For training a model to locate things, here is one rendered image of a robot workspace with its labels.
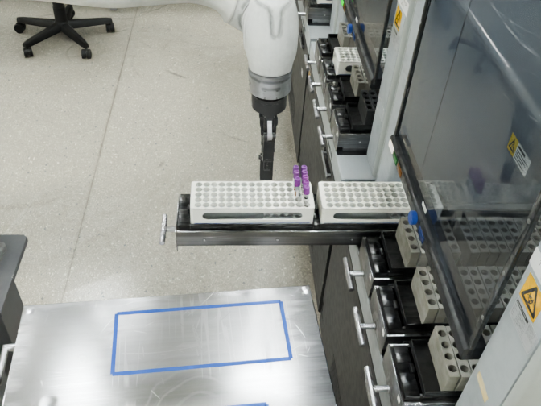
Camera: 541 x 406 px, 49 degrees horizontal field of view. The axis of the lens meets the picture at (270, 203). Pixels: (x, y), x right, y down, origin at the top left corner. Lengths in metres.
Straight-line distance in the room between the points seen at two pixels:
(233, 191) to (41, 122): 2.00
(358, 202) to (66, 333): 0.72
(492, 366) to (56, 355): 0.79
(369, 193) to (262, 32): 0.53
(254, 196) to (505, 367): 0.71
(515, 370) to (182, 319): 0.64
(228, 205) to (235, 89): 2.09
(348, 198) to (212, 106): 1.95
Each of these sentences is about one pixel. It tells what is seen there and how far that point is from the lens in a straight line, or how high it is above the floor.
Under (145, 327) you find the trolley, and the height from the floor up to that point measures 0.82.
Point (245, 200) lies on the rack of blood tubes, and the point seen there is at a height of 0.85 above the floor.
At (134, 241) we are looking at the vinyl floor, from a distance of 2.55.
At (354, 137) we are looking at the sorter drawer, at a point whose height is 0.79.
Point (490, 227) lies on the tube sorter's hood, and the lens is 0.97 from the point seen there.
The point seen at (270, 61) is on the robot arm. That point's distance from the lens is 1.17.
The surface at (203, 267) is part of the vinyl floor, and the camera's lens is 2.42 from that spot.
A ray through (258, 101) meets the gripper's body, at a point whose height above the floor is 1.15.
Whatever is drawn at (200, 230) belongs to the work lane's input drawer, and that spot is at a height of 0.80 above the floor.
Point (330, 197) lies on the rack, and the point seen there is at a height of 0.86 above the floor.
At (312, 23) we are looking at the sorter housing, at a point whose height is 0.74.
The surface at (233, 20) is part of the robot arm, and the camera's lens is 1.29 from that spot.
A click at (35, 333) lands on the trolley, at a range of 1.28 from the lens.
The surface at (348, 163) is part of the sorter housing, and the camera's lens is 1.77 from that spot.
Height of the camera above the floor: 1.82
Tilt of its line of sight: 42 degrees down
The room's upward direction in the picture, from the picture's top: 4 degrees clockwise
